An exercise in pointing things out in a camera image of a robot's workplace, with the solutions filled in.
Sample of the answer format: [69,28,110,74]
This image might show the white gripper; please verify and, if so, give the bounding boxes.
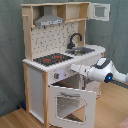
[70,64,90,76]

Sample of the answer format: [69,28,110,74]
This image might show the white toy microwave door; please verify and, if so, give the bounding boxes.
[87,3,110,21]

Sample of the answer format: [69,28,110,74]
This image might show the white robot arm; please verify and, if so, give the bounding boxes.
[70,57,128,88]

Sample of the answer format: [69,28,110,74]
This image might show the wooden toy kitchen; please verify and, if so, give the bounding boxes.
[22,2,110,128]

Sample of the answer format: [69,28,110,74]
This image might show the white cabinet door with dispenser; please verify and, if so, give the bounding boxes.
[81,53,103,99]

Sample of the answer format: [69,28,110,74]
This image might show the grey toy sink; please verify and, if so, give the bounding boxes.
[66,47,94,56]

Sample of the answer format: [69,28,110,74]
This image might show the left stove knob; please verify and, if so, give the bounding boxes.
[54,73,60,79]

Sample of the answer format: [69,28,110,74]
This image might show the black toy faucet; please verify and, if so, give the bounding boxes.
[66,32,83,50]

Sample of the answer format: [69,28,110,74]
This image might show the white oven door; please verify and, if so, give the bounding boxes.
[49,86,96,128]

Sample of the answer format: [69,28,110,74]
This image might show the black toy stovetop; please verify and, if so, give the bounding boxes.
[34,53,71,66]

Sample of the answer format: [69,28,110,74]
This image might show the grey range hood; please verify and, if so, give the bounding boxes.
[33,5,64,27]

